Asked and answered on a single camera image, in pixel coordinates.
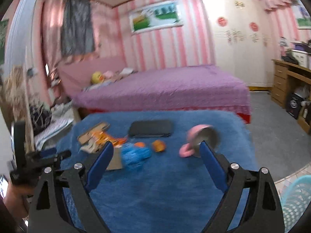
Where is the orange snack wrapper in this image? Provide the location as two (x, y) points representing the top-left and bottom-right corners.
(91, 131), (127, 147)

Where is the blue plastic bag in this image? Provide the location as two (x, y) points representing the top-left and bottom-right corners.
(121, 143), (152, 169)

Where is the orange bottle cap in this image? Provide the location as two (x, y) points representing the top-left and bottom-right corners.
(134, 142), (146, 148)

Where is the wedding photo frame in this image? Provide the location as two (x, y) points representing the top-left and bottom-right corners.
(129, 0), (183, 34)

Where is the pink headboard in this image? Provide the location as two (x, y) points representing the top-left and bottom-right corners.
(57, 56), (127, 98)

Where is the teal plastic basket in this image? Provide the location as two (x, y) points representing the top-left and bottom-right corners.
(281, 175), (310, 232)

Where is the purple dotted bed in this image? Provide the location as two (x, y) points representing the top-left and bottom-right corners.
(73, 65), (251, 124)

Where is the yellow duck plush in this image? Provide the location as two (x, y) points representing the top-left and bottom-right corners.
(91, 72), (105, 85)

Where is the white wardrobe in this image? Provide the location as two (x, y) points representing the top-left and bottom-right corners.
(202, 0), (273, 87)

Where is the small framed photo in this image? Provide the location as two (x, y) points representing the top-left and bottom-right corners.
(292, 4), (311, 30)

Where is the orange peel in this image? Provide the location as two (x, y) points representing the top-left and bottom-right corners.
(152, 140), (166, 153)

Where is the wooden desk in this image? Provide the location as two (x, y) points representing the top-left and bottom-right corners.
(271, 59), (310, 135)

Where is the pink steel mug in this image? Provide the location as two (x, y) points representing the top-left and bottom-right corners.
(179, 124), (220, 158)

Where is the brown phone case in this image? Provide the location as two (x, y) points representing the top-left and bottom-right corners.
(78, 122), (110, 145)

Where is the black phone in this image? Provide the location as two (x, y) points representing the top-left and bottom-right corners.
(128, 119), (173, 138)

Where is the grey hanging cloth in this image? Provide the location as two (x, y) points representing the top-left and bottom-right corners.
(61, 0), (95, 57)

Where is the blue fleece blanket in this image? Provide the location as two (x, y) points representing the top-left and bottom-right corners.
(56, 110), (258, 232)

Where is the person's left hand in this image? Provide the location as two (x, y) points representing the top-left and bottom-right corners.
(4, 183), (35, 220)

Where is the crumpled beige tissue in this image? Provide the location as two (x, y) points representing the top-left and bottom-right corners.
(80, 140), (101, 154)

